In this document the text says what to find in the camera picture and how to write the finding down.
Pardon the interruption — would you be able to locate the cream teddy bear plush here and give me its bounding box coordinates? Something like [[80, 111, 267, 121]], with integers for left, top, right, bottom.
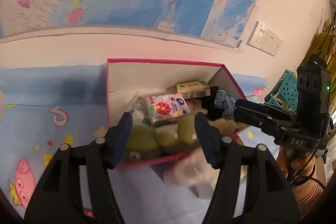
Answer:
[[209, 118, 248, 136]]

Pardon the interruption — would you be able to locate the pink hand cream packet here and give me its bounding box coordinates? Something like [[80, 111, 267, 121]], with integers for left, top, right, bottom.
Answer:
[[186, 98, 202, 116]]

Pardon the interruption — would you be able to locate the green plush toy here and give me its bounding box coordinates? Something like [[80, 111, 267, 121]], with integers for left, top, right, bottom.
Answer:
[[123, 115, 199, 161]]

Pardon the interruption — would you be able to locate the black soft item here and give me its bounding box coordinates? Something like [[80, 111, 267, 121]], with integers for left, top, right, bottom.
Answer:
[[201, 86, 223, 121]]

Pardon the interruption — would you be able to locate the person's right forearm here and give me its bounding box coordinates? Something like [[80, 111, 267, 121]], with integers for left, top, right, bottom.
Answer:
[[292, 180, 324, 219]]

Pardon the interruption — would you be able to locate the clear printed sachet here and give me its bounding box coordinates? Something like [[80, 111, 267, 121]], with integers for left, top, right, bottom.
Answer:
[[129, 97, 151, 127]]

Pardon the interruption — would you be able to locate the yellow tissue pack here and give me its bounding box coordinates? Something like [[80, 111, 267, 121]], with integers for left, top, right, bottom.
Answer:
[[177, 81, 211, 100]]

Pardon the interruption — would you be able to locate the floral pocket tissue pack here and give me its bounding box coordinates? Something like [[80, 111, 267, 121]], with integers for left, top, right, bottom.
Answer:
[[145, 93, 190, 126]]

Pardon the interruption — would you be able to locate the blue patterned cloth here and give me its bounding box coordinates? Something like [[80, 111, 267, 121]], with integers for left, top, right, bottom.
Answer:
[[214, 90, 236, 119]]

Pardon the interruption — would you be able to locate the pink storage box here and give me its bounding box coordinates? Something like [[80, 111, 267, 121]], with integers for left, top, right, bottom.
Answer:
[[106, 57, 249, 171]]

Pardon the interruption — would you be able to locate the teal perforated basket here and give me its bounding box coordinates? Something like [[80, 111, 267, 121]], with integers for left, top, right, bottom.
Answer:
[[265, 70, 298, 112]]

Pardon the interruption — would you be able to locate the white wall switch panel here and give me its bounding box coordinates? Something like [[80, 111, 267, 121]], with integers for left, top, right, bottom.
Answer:
[[247, 21, 282, 56]]

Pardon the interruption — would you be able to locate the person's right hand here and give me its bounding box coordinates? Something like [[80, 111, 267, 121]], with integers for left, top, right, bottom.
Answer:
[[276, 147, 315, 178]]

